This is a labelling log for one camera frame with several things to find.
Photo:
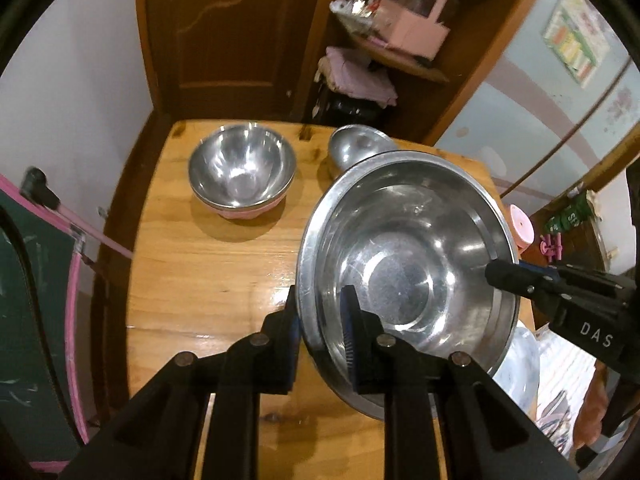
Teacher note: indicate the green chalkboard with pink frame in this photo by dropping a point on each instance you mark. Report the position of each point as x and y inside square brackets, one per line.
[30, 335]

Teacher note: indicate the pink-sided steel bowl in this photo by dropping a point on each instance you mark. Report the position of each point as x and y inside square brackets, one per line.
[240, 170]

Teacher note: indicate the black easel knob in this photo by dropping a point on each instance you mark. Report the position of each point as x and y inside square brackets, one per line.
[35, 182]

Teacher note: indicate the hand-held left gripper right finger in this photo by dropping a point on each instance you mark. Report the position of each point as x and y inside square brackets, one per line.
[350, 340]

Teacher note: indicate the white striped cloth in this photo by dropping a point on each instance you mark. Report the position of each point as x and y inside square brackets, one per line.
[560, 385]

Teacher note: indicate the folded pink cloths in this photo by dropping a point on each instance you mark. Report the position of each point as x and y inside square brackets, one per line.
[355, 77]

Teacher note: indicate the pink easel leg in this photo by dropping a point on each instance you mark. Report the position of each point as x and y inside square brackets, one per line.
[95, 235]

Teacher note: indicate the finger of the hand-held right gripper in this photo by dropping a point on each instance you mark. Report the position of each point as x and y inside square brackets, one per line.
[505, 275]
[542, 271]

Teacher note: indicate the green packet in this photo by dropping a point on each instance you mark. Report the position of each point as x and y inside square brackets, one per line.
[570, 217]

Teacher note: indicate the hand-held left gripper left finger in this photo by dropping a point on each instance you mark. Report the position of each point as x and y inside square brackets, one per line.
[294, 360]

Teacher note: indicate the large steel bowl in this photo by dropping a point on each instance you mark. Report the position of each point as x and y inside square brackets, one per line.
[425, 220]

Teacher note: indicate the brown wooden door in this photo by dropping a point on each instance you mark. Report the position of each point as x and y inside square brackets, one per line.
[225, 35]

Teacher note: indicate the dark wooden cabinet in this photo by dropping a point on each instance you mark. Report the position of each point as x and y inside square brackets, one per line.
[595, 247]

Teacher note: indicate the pink plastic stool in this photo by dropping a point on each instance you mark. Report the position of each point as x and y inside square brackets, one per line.
[522, 225]

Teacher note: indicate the small steel bowl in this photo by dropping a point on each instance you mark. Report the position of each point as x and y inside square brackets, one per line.
[355, 145]

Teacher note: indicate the pink basket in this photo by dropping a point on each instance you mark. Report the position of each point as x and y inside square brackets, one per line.
[415, 35]

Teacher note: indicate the black shiny bag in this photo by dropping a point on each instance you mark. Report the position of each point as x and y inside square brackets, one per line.
[350, 107]

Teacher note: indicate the white patterned plate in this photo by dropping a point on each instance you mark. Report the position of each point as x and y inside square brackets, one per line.
[522, 370]

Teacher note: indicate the frosted sliding door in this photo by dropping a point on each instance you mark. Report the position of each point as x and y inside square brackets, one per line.
[525, 110]

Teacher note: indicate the wall poster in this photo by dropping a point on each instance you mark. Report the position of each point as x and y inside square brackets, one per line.
[575, 35]

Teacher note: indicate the pile of small shelf clutter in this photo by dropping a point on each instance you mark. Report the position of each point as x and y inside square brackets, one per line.
[357, 7]

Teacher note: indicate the pink toy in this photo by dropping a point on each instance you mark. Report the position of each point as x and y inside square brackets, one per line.
[550, 247]

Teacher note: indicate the brown wooden shelf cabinet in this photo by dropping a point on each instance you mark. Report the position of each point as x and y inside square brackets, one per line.
[477, 40]

